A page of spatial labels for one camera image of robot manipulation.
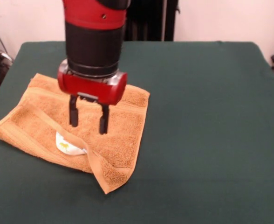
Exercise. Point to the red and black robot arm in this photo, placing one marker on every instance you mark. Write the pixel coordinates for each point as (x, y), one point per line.
(92, 46)

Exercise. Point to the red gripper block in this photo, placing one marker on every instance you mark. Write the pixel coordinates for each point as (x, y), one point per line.
(90, 87)

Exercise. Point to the dark green table cloth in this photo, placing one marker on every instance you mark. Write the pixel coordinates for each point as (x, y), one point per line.
(197, 140)

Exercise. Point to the tan terry towel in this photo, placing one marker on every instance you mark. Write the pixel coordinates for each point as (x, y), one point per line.
(118, 144)

